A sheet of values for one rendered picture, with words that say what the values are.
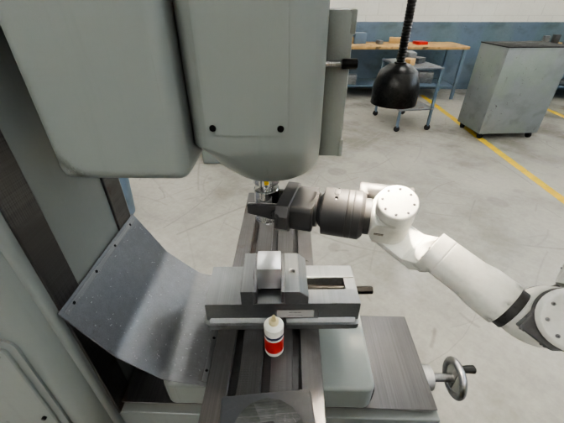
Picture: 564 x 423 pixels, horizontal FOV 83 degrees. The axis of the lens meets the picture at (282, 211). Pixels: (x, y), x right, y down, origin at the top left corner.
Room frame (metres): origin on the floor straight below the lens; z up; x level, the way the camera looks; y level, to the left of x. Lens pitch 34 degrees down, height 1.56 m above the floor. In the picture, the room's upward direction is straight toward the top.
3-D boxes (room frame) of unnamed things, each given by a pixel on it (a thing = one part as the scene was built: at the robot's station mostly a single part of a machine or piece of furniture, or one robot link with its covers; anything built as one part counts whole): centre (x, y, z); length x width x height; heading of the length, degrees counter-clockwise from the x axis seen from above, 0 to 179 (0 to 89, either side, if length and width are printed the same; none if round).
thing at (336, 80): (0.52, -0.08, 1.45); 0.04 x 0.04 x 0.21; 89
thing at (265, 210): (0.49, 0.04, 1.23); 0.06 x 0.02 x 0.03; 75
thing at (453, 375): (0.51, -0.47, 0.63); 0.16 x 0.12 x 0.12; 89
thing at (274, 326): (0.41, 0.02, 0.99); 0.04 x 0.04 x 0.11
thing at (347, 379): (0.52, 0.03, 0.79); 0.50 x 0.35 x 0.12; 89
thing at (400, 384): (0.52, 0.00, 0.44); 0.80 x 0.30 x 0.60; 89
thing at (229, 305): (0.53, 0.00, 0.99); 0.35 x 0.15 x 0.11; 91
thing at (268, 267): (0.53, 0.03, 1.05); 0.06 x 0.05 x 0.06; 1
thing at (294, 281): (0.53, -0.03, 1.02); 0.12 x 0.06 x 0.04; 1
